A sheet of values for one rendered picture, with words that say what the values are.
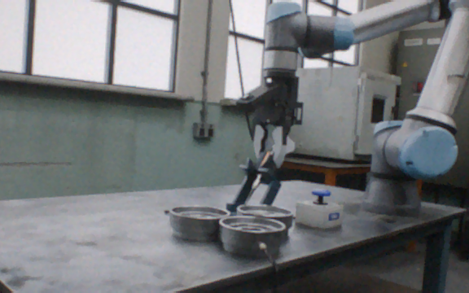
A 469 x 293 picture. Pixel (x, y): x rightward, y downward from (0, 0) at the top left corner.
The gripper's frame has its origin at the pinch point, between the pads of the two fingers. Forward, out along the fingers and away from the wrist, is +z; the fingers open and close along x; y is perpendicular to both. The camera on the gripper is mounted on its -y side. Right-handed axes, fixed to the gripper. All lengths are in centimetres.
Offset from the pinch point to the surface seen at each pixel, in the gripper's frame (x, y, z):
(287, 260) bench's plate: -24.2, -23.7, 11.9
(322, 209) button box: -16.2, -1.7, 7.8
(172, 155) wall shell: 147, 92, 14
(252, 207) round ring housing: -6.3, -11.3, 8.4
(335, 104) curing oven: 96, 187, -25
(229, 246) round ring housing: -16.6, -28.4, 10.9
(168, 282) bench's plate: -21, -44, 12
